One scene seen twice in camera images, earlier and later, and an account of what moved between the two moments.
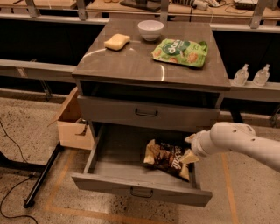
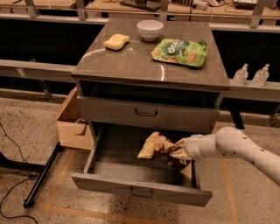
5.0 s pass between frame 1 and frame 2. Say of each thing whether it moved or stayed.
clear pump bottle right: stayed
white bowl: stayed
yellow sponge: stayed
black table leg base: stayed
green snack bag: stayed
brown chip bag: moved
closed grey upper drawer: stayed
